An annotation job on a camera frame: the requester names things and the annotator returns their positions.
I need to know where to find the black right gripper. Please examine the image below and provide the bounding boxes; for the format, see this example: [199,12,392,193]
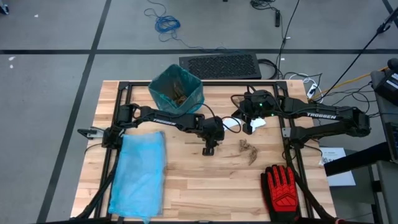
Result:
[231,90,277,135]

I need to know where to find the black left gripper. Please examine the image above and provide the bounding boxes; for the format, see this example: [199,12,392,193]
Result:
[201,115,225,156]

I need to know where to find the white paper scrap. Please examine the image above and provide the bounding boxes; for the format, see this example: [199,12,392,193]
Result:
[250,117,267,129]
[223,117,243,132]

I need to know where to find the gray trash bin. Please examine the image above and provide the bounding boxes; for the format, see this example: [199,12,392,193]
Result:
[148,64,205,115]

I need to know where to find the large brown paper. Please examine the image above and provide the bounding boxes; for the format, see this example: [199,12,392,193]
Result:
[170,83,188,105]

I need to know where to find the light blue trash bag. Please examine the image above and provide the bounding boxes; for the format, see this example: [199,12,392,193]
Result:
[108,131,167,223]

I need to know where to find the teal trash bag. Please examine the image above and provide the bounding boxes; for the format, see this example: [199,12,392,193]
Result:
[147,63,205,114]

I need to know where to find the black vented computer case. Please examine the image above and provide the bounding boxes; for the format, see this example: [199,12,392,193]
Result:
[178,52,262,80]

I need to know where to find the white power strip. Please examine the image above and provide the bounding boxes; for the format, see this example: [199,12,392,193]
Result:
[306,82,318,99]

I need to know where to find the red and black work glove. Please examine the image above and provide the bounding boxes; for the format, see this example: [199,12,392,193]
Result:
[260,164,301,222]

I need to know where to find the white paper sheet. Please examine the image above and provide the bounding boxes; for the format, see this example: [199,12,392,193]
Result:
[318,146,357,187]

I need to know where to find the black device with label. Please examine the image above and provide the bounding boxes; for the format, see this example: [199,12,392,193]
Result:
[371,57,398,105]

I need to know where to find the thin black pole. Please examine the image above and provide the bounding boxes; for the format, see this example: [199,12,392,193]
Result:
[322,7,398,94]

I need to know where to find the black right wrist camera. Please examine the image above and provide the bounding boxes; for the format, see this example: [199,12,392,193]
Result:
[247,92,271,110]

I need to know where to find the black metal table frame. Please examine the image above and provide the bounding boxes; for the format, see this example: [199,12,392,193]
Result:
[71,80,338,224]

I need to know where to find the black floor cable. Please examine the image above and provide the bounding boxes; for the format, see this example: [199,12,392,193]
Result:
[275,0,301,78]

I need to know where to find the yellow cable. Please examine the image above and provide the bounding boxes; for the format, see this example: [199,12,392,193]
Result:
[310,66,389,101]

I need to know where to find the blue floor cable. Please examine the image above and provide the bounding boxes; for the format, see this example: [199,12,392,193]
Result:
[143,0,240,54]

